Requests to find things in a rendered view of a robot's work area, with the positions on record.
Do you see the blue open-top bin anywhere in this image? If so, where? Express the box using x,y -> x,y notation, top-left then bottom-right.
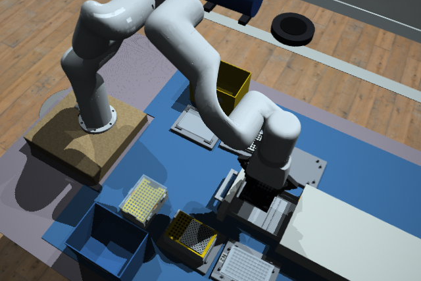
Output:
64,202 -> 153,281

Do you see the blue bench mat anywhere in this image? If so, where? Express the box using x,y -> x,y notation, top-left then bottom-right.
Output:
41,70 -> 421,281

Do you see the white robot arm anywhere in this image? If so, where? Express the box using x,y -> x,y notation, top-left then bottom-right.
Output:
61,0 -> 301,168

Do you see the yellow open-top bin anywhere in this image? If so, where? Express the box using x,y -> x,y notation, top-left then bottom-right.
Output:
189,60 -> 251,117

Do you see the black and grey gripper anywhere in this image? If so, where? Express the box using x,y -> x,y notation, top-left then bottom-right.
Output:
237,148 -> 299,197

